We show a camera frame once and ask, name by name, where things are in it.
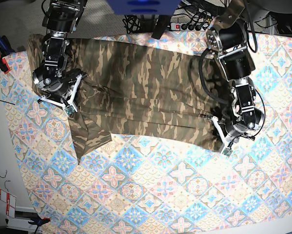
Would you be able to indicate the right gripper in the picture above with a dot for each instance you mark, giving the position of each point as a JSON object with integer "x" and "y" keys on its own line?
{"x": 60, "y": 92}

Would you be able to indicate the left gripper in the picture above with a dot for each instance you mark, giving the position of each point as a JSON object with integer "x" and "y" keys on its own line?
{"x": 230, "y": 131}

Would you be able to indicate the camouflage T-shirt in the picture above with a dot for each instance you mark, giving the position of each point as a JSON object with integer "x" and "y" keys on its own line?
{"x": 138, "y": 90}

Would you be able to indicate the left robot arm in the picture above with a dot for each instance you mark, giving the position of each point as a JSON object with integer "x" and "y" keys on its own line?
{"x": 227, "y": 38}

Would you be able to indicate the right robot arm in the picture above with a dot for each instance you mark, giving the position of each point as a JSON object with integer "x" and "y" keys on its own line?
{"x": 60, "y": 19}

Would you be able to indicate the red black clamp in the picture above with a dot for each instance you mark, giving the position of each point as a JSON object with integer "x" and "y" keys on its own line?
{"x": 5, "y": 49}

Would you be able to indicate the white power strip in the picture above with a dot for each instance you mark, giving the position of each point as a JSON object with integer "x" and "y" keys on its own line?
{"x": 195, "y": 27}

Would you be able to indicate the patterned tile tablecloth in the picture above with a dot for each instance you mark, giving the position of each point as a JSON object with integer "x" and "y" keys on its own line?
{"x": 150, "y": 185}

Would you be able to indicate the red white label card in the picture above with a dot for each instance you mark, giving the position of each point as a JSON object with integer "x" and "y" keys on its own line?
{"x": 9, "y": 201}

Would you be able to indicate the blue orange clamp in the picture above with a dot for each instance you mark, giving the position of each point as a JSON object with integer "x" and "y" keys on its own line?
{"x": 38, "y": 221}

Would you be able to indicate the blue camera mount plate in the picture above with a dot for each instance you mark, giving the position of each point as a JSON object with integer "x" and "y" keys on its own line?
{"x": 143, "y": 7}

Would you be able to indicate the black support post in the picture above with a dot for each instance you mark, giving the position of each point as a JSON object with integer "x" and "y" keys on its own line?
{"x": 161, "y": 25}

